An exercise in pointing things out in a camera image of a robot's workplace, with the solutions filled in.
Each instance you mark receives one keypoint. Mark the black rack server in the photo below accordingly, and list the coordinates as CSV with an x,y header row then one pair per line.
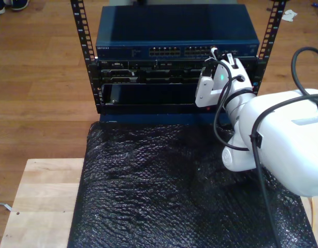
x,y
138,72

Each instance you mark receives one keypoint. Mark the white floor strip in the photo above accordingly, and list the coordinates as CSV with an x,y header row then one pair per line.
x,y
1,205

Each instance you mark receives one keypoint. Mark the black rack shelf tray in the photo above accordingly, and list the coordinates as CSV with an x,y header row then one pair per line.
x,y
148,95

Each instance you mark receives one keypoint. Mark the black bubble wrap mat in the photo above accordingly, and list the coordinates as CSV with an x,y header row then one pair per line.
x,y
135,206

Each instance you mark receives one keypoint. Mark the blue network switch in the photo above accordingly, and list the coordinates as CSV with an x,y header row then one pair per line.
x,y
174,25

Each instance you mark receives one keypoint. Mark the black perforated rack post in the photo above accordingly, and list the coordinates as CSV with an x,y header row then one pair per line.
x,y
278,15
79,31

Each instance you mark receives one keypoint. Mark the crumpled white paper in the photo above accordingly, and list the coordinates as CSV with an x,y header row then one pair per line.
x,y
289,15

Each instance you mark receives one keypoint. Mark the blue base board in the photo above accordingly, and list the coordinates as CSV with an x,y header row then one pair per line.
x,y
148,118

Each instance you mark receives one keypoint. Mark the person's dark shoe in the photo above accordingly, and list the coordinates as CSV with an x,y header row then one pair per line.
x,y
19,4

